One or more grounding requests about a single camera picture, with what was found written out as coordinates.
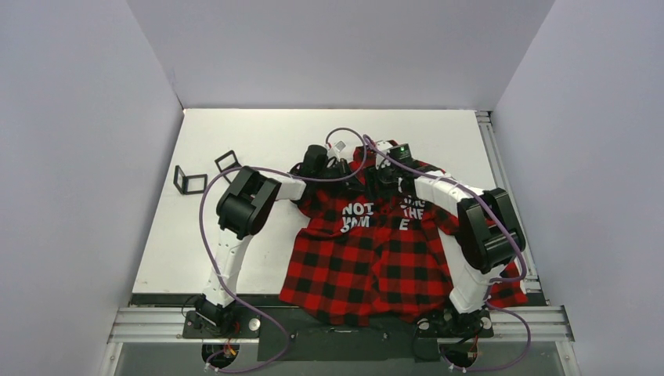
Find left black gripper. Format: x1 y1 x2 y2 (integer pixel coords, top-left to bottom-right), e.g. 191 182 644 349
315 159 366 197

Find red black plaid shirt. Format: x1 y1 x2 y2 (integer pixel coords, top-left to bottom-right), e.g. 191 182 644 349
278 145 529 327

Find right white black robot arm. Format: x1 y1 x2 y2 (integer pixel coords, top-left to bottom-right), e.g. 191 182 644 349
367 141 527 334

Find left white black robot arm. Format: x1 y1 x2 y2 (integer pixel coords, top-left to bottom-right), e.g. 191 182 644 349
193 145 365 337

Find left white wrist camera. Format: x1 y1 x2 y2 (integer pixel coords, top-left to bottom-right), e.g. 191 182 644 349
327 140 348 161

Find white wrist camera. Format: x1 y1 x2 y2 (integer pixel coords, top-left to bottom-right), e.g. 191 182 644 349
327 140 348 161
374 140 399 154

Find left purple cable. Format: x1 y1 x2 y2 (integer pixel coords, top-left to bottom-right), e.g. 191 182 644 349
198 127 370 374

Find purple cable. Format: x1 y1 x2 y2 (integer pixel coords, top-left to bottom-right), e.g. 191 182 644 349
198 127 370 374
363 135 532 374

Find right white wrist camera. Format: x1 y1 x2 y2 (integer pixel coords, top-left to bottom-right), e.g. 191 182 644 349
374 140 399 154

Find black frame stand right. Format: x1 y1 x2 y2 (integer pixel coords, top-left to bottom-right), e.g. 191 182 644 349
214 150 242 173

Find black frame stand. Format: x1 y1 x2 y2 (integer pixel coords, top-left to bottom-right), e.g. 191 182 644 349
214 150 242 173
172 164 208 195

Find black frame stand left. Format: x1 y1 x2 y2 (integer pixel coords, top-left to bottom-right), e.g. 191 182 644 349
172 164 208 195

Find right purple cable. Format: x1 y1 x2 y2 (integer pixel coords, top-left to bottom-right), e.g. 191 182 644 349
363 135 532 374

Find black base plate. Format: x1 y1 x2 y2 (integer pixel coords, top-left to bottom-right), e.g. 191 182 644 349
181 295 494 366

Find aluminium front rail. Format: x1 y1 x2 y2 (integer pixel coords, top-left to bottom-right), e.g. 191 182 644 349
108 306 574 344

